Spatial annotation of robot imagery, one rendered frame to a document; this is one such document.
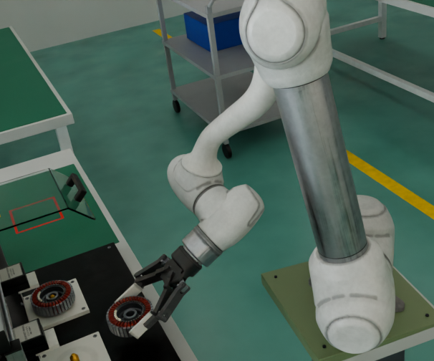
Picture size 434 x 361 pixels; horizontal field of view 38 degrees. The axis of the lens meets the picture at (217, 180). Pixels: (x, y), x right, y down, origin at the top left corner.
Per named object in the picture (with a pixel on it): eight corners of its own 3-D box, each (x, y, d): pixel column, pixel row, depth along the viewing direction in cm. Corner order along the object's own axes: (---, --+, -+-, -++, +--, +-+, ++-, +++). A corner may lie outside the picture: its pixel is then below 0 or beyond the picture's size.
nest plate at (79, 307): (76, 281, 175) (75, 277, 174) (89, 312, 163) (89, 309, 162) (23, 301, 170) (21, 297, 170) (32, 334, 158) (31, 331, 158)
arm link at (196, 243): (213, 239, 156) (195, 256, 156) (191, 219, 151) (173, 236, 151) (228, 258, 149) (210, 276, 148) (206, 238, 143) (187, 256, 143)
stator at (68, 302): (72, 284, 172) (69, 273, 170) (78, 309, 163) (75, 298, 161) (31, 296, 169) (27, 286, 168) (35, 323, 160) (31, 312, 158)
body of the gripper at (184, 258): (208, 272, 148) (180, 299, 148) (195, 254, 155) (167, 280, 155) (190, 256, 144) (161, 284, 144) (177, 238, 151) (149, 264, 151)
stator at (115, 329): (146, 299, 157) (143, 288, 155) (162, 326, 147) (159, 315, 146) (103, 316, 153) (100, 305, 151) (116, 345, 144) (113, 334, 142)
